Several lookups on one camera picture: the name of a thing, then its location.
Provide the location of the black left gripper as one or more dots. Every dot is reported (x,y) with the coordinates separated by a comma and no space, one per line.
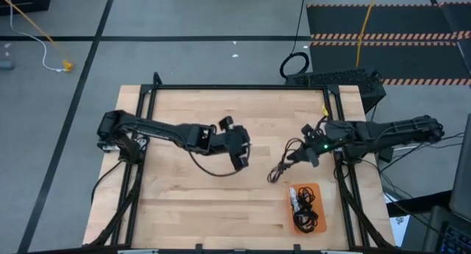
(235,141)

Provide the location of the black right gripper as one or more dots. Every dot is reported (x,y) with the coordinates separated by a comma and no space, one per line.
(325,141)

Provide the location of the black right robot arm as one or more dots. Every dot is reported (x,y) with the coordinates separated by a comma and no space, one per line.
(386,132)

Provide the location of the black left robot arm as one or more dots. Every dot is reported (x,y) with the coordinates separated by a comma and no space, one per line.
(154,130)

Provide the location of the orange plastic tray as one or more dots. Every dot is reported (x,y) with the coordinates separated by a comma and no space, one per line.
(319,190)

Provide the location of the black mesh computer case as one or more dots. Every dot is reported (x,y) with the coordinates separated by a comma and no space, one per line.
(335,78)

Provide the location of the white paper with logo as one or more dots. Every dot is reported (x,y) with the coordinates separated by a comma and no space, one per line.
(399,228)

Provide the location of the dark desk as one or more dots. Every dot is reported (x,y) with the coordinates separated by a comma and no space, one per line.
(430,228)

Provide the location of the black hazard-striped floor mat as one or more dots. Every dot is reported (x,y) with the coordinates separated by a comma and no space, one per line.
(404,22)

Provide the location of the large computer monitor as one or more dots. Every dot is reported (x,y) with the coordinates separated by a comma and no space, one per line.
(463,173)

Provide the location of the black keyboard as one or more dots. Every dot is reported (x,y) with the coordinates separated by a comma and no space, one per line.
(456,243)

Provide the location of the grey floor object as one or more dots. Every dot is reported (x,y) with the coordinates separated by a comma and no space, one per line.
(5,65)

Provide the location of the black box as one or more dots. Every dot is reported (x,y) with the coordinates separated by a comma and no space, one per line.
(22,0)

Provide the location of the black aluminium table frame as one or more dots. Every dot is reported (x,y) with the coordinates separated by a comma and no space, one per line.
(239,87)

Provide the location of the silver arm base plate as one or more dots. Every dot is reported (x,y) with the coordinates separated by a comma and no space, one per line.
(108,148)

